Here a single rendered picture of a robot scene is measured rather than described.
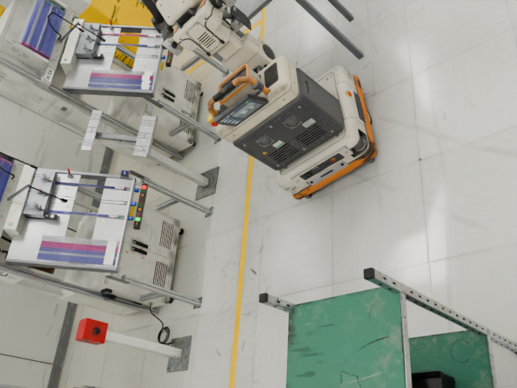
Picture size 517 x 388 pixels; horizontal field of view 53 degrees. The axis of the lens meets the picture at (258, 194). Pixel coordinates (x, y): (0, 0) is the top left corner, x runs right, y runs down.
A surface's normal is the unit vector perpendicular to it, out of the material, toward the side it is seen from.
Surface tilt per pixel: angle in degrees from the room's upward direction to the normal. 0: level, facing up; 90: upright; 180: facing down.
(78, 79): 45
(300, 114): 90
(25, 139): 90
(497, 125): 0
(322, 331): 0
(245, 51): 82
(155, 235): 90
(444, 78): 0
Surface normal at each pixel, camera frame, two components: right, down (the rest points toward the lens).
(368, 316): -0.70, -0.38
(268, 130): 0.06, 0.81
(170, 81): 0.71, -0.29
